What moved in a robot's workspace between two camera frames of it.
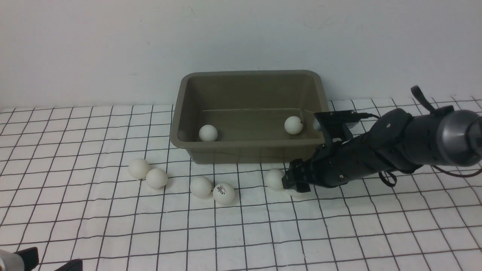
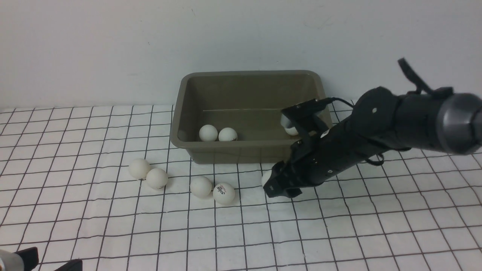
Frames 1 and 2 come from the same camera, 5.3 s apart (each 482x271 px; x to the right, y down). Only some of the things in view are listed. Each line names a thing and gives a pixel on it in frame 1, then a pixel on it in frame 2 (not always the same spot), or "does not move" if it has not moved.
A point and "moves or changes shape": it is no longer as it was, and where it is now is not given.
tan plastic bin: (255, 117) does not move
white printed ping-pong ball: (295, 193) moves or changes shape
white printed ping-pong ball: (293, 125) moves or changes shape
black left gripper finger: (74, 265) does not move
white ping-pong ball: (208, 133) does not move
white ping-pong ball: (200, 185) does not move
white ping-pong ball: (156, 178) does not move
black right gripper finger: (302, 187) → (292, 192)
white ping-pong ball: (139, 168) does not move
